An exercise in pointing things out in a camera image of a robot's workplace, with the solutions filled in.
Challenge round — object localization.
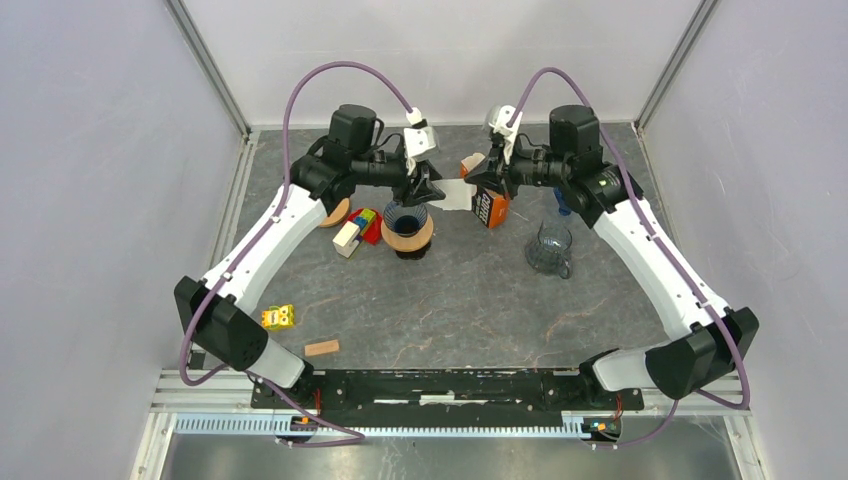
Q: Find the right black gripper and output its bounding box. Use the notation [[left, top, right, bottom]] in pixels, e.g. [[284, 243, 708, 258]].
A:
[[466, 134, 571, 201]]

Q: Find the orange coffee filter box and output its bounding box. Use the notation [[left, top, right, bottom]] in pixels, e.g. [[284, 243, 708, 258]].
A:
[[460, 152, 510, 229]]

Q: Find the blue ribbed dripper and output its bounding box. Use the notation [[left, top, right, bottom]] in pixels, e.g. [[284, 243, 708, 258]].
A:
[[553, 188, 573, 216], [383, 201, 428, 237]]

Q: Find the white paper coffee filter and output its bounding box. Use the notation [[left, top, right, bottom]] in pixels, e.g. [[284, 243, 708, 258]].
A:
[[428, 178, 477, 211]]

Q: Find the dark brown dripper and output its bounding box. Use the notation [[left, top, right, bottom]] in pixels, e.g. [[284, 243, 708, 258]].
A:
[[395, 243, 432, 260]]

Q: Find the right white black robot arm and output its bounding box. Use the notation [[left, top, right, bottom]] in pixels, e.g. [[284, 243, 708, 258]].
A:
[[464, 105, 759, 409]]

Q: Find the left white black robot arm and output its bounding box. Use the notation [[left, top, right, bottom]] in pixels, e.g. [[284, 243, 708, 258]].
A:
[[174, 104, 445, 408]]

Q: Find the colourful toy block pile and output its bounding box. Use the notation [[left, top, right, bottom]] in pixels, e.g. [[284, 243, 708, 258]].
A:
[[332, 208, 383, 258]]

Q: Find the clear glass pitcher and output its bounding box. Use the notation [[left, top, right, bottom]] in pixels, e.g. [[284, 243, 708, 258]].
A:
[[524, 222, 573, 279]]

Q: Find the flat wooden block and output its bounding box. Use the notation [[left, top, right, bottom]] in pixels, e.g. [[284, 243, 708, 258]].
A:
[[304, 339, 341, 357]]

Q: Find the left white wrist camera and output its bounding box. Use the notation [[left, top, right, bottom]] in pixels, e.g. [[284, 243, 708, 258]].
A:
[[402, 107, 439, 177]]

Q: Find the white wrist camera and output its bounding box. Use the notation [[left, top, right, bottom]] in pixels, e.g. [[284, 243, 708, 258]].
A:
[[402, 107, 439, 177], [486, 105, 523, 165]]

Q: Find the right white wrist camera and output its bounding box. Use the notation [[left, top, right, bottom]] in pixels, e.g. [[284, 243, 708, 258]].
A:
[[486, 105, 523, 165]]

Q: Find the small wooden ring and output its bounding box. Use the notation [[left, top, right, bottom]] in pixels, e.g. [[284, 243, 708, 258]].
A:
[[319, 197, 352, 229]]

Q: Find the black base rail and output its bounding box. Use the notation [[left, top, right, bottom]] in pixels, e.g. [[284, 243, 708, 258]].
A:
[[286, 368, 645, 429]]

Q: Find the grey slotted cable duct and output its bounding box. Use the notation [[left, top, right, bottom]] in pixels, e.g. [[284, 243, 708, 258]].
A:
[[174, 413, 621, 440]]

